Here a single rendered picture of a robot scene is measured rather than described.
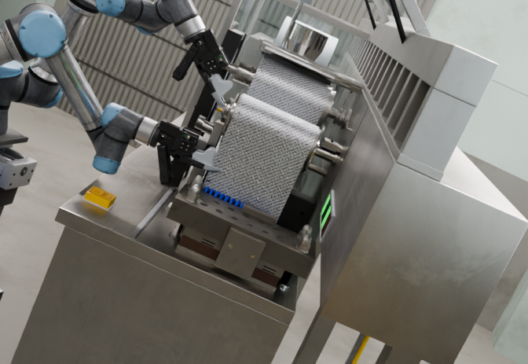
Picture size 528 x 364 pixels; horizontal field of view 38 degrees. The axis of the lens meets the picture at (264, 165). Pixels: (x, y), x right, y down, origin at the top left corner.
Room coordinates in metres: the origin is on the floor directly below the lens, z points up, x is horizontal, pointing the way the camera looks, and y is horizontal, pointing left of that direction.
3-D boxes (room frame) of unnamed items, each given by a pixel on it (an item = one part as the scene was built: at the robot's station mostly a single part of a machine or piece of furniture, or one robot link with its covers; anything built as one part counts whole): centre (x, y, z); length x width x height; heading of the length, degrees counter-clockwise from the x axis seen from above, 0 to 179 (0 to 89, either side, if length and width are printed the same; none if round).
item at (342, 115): (2.43, -0.15, 1.33); 0.07 x 0.07 x 0.07; 1
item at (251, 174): (2.11, 0.02, 1.11); 0.23 x 0.01 x 0.18; 91
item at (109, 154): (2.12, 0.42, 1.01); 0.11 x 0.08 x 0.11; 26
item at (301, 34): (2.89, 0.05, 1.50); 0.14 x 0.14 x 0.06
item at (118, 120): (2.11, 0.41, 1.11); 0.11 x 0.08 x 0.09; 91
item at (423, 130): (2.83, -0.22, 1.55); 3.08 x 0.08 x 0.23; 1
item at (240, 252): (1.90, -0.04, 0.96); 0.10 x 0.03 x 0.11; 91
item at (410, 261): (2.83, -0.29, 1.29); 3.10 x 0.28 x 0.30; 1
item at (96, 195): (2.01, 0.37, 0.91); 0.07 x 0.07 x 0.02; 1
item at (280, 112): (2.30, 0.02, 1.16); 0.39 x 0.23 x 0.51; 1
